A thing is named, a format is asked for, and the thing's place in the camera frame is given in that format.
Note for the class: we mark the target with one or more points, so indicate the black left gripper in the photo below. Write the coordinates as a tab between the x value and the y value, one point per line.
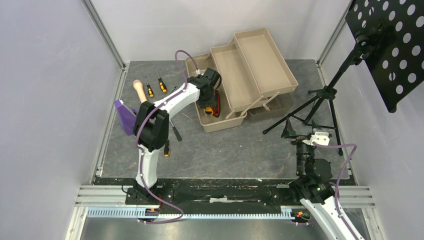
210	103

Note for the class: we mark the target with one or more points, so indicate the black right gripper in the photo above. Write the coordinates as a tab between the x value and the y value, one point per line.
301	141

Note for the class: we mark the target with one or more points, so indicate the large black-yellow Phillips screwdriver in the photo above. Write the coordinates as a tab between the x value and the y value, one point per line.
209	110

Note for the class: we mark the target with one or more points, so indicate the red black utility knife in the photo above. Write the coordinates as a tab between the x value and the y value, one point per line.
216	110

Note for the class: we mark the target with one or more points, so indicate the beige translucent tool box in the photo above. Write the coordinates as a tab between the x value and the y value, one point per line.
253	73

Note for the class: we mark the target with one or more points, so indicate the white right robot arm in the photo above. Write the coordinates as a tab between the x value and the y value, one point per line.
324	205

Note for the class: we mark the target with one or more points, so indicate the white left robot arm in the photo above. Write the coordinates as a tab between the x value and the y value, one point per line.
152	122

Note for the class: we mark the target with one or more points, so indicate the medium black-yellow screwdriver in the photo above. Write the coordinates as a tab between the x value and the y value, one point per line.
162	85

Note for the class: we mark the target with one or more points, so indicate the small black-yellow screwdriver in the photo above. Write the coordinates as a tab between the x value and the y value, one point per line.
149	88

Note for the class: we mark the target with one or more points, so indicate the claw hammer black grip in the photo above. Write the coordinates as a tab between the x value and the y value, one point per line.
175	130

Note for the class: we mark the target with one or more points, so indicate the black-yellow screwdriver near front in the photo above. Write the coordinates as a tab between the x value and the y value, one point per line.
167	149

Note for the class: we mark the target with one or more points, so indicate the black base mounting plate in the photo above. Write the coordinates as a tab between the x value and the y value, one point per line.
218	196

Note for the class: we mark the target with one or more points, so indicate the purple box with grid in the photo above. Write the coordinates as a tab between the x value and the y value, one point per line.
126	116

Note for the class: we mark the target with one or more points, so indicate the black perforated panel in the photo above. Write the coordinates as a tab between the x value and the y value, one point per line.
396	31

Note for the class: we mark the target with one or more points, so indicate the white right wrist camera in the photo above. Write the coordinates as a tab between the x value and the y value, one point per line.
321	138

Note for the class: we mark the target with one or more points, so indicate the beige wooden handle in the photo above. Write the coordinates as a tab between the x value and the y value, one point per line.
138	87

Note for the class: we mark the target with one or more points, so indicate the aluminium frame rail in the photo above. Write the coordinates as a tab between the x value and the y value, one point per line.
101	28

